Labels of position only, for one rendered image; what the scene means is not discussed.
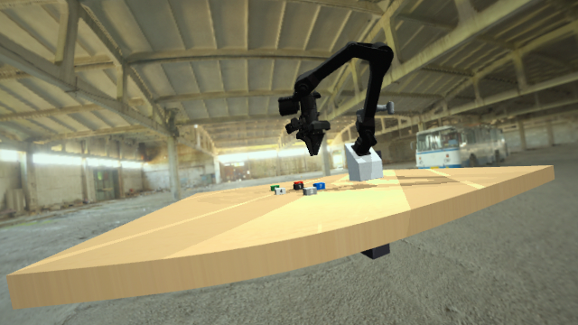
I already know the blue block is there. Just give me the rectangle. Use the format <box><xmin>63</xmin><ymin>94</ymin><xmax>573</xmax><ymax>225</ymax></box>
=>
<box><xmin>313</xmin><ymin>182</ymin><xmax>326</xmax><ymax>190</ymax></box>

